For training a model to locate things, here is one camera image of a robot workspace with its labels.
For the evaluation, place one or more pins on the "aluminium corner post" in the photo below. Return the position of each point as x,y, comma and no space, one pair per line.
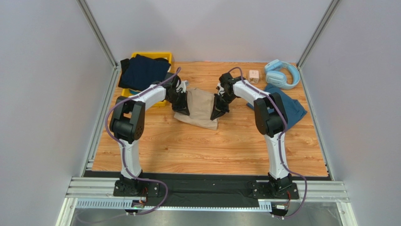
85,8
317,32

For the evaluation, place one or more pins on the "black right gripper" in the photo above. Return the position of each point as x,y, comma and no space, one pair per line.
222,100

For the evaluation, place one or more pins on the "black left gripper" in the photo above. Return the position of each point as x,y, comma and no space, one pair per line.
182,108

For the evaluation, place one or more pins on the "navy blue t-shirt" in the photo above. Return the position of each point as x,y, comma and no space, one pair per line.
142,73

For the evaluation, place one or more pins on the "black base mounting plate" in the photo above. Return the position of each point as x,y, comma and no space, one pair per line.
202,190

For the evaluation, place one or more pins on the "left aluminium corner post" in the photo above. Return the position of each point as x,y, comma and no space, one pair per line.
85,8

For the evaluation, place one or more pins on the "right aluminium corner post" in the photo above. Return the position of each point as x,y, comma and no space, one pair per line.
317,32

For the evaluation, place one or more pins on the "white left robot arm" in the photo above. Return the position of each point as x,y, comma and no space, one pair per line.
126,126

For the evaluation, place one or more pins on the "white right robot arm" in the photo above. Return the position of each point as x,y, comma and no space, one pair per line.
271,122

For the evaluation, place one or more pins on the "beige t-shirt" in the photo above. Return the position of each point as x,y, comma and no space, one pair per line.
200,104

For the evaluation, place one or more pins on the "teal folded t-shirt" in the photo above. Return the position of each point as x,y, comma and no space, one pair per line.
292,107

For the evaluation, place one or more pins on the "yellow plastic bin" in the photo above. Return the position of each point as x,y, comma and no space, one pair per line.
156,56

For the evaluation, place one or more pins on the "light blue headphones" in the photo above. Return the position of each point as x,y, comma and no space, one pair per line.
274,76

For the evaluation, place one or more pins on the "small pink cube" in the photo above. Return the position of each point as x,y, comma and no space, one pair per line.
253,76

